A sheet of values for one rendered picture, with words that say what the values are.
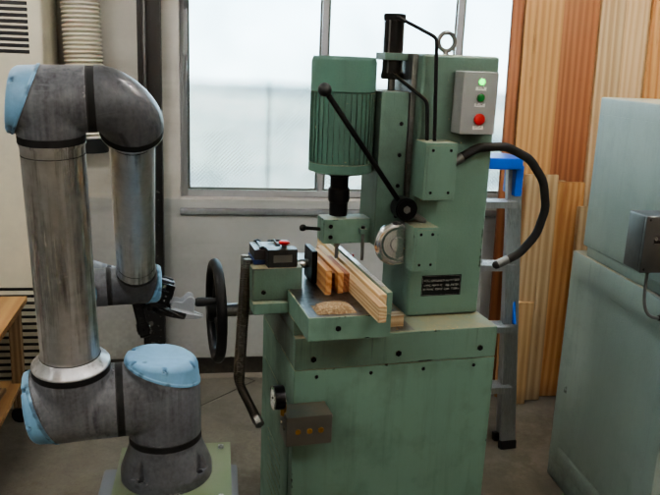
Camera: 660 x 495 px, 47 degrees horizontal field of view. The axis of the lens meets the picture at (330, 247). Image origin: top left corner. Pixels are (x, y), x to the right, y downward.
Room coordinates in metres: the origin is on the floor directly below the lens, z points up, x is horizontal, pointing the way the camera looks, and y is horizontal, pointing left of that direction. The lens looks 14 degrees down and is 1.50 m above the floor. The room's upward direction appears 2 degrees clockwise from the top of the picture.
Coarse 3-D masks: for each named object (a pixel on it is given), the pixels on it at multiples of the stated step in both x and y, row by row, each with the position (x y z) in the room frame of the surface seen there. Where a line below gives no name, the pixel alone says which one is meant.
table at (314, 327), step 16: (304, 288) 1.92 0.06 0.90; (256, 304) 1.86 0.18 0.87; (272, 304) 1.88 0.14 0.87; (288, 304) 1.89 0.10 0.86; (304, 304) 1.78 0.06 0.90; (352, 304) 1.80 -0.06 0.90; (304, 320) 1.72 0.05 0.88; (320, 320) 1.69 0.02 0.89; (336, 320) 1.70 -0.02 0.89; (352, 320) 1.72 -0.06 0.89; (368, 320) 1.73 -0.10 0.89; (304, 336) 1.71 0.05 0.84; (320, 336) 1.69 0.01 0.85; (336, 336) 1.71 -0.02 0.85; (352, 336) 1.72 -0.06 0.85; (368, 336) 1.73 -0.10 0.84; (384, 336) 1.74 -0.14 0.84
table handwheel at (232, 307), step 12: (216, 264) 1.94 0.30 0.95; (216, 276) 1.90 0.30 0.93; (216, 288) 1.87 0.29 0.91; (216, 300) 1.85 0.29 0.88; (216, 312) 1.85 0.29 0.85; (228, 312) 1.96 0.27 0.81; (216, 324) 1.92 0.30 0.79; (216, 336) 2.04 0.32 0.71; (216, 348) 1.85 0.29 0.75; (216, 360) 1.89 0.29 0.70
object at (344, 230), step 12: (324, 216) 2.06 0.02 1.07; (336, 216) 2.06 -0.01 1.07; (348, 216) 2.07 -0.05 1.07; (360, 216) 2.08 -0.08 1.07; (324, 228) 2.02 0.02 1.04; (336, 228) 2.03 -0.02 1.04; (348, 228) 2.04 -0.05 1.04; (324, 240) 2.02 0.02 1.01; (336, 240) 2.03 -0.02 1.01; (348, 240) 2.04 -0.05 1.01; (360, 240) 2.05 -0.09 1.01
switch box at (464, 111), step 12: (456, 72) 2.02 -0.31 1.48; (468, 72) 1.98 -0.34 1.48; (480, 72) 1.99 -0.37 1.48; (492, 72) 2.02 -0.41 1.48; (456, 84) 2.02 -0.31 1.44; (468, 84) 1.98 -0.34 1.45; (492, 84) 2.00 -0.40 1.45; (456, 96) 2.01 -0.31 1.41; (468, 96) 1.98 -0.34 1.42; (492, 96) 2.00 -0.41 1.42; (456, 108) 2.01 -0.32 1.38; (468, 108) 1.98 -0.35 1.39; (480, 108) 1.99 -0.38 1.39; (492, 108) 2.00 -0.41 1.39; (456, 120) 2.00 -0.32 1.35; (468, 120) 1.98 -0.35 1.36; (492, 120) 2.00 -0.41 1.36; (456, 132) 2.00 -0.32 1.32; (468, 132) 1.98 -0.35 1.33; (480, 132) 1.99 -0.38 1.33; (492, 132) 2.00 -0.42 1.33
